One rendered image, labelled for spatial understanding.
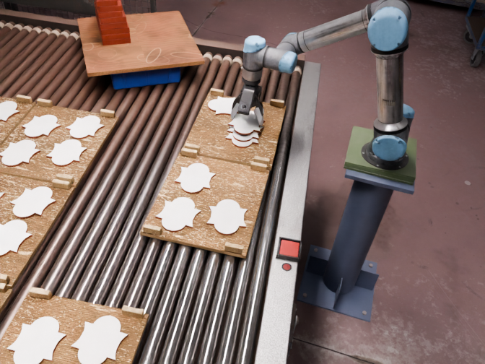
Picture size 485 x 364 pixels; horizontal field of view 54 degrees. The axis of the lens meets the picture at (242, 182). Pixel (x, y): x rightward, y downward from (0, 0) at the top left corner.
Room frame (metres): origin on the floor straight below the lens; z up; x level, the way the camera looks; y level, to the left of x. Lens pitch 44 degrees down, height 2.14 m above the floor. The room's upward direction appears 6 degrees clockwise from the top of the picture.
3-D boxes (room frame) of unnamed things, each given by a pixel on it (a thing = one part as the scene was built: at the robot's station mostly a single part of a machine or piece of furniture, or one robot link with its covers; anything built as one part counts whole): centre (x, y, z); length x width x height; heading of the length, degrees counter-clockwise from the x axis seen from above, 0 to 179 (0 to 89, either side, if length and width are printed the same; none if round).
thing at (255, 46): (1.56, 0.00, 1.27); 0.09 x 0.08 x 0.11; 73
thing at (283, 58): (1.55, -0.10, 1.27); 0.11 x 0.11 x 0.08; 73
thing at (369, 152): (1.51, -0.56, 0.95); 0.15 x 0.15 x 0.10
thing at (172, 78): (1.94, 0.52, 0.97); 0.31 x 0.31 x 0.10; 22
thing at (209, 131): (1.55, 0.04, 0.93); 0.41 x 0.35 x 0.02; 172
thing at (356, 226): (1.50, -0.56, 0.44); 0.38 x 0.38 x 0.87; 77
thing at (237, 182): (1.14, 0.11, 0.93); 0.41 x 0.35 x 0.02; 171
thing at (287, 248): (0.96, -0.17, 0.92); 0.06 x 0.06 x 0.01; 84
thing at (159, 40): (2.00, 0.54, 1.03); 0.50 x 0.50 x 0.02; 22
